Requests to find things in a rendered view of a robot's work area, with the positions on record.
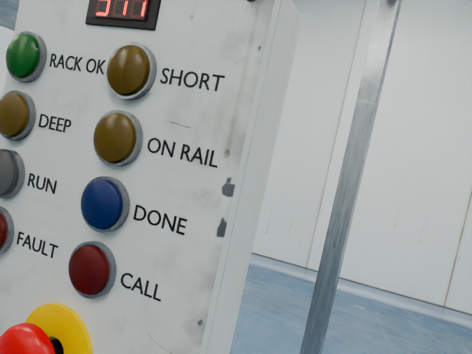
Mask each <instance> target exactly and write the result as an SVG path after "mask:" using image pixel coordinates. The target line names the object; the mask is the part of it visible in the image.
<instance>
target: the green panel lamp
mask: <svg viewBox="0 0 472 354"><path fill-rule="evenodd" d="M38 61H39V44H38V42H37V40H36V39H35V38H34V36H32V35H31V34H19V35H18V36H16V37H15V38H13V40H12V41H11V42H10V44H9V45H8V48H7V52H6V65H7V68H8V70H9V71H10V73H11V74H13V75H14V76H15V77H17V78H25V77H28V76H29V75H31V73H33V71H34V70H35V68H36V66H37V63H38Z"/></svg>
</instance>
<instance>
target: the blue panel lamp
mask: <svg viewBox="0 0 472 354"><path fill-rule="evenodd" d="M81 210H82V213H83V215H84V218H85V219H86V221H87V222H88V224H90V225H91V226H93V227H94V228H97V229H100V230H106V229H109V228H111V227H112V226H113V225H114V224H115V223H116V222H117V221H118V220H119V217H120V216H121V213H122V196H121V193H120V191H119V189H118V187H117V186H116V185H115V184H114V183H113V182H111V181H109V180H106V179H100V180H97V181H94V182H93V183H92V184H90V185H89V186H88V187H87V188H86V189H85V191H84V193H83V196H82V199H81Z"/></svg>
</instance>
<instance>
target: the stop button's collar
mask: <svg viewBox="0 0 472 354"><path fill-rule="evenodd" d="M25 322H27V323H32V324H34V325H36V326H38V327H40V328H41V329H42V330H43V331H44V332H45V333H46V335H47V336H48V337H49V338H51V337H52V336H54V337H55V338H57V339H58V340H59V341H60V342H61V344H62V346H63V351H64V354H93V349H92V343H91V338H90V335H89V332H88V329H87V328H86V325H85V324H84V322H83V320H82V319H81V318H80V317H79V315H78V314H77V313H76V312H75V311H73V310H72V309H71V308H70V307H68V306H66V305H64V304H61V303H47V304H45V305H42V306H39V307H38V308H36V309H35V310H33V311H32V313H31V314H30V315H29V317H28V318H27V319H26V321H25Z"/></svg>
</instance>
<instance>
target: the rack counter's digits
mask: <svg viewBox="0 0 472 354"><path fill-rule="evenodd" d="M148 1H149V0H96V2H95V6H94V10H93V16H94V17H104V18H121V19H131V20H145V15H146V11H147V7H148Z"/></svg>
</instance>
